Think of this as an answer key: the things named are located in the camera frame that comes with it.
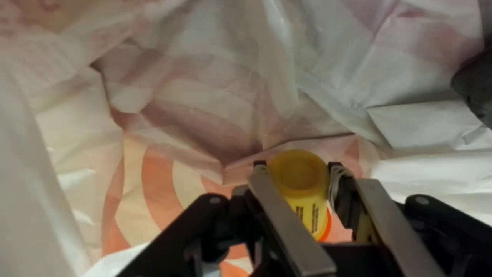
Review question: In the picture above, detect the yellow tub orange lid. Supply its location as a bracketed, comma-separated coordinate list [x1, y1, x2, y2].
[267, 149, 333, 243]

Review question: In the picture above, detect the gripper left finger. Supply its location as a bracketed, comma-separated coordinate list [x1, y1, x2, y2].
[246, 163, 338, 277]

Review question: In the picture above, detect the white orange plastic bag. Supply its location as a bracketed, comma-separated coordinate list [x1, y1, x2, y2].
[0, 0, 492, 277]

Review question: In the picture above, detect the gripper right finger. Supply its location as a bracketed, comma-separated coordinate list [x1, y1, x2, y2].
[327, 163, 449, 277]

